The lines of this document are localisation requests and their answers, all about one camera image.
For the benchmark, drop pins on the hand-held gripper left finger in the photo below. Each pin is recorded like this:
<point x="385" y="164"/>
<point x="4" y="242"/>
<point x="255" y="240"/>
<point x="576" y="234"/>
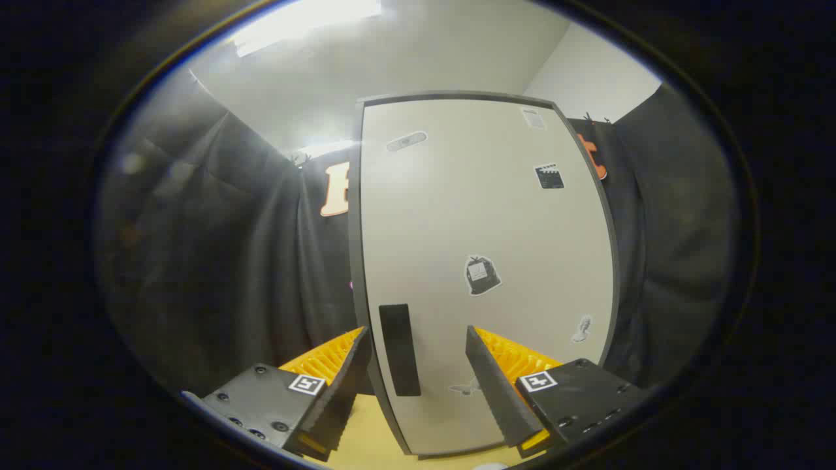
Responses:
<point x="343" y="385"/>

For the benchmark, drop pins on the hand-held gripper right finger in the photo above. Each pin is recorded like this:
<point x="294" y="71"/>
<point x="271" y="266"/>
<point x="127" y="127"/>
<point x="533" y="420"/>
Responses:
<point x="496" y="391"/>

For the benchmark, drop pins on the white shoe cabinet door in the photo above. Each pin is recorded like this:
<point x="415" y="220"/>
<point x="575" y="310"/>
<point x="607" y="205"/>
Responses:
<point x="457" y="228"/>

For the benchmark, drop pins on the ceiling light panel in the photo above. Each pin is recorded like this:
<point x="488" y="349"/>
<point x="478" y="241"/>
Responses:
<point x="300" y="23"/>

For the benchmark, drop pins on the grey shoe cabinet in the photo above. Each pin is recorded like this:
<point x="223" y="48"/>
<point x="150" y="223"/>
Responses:
<point x="356" y="261"/>

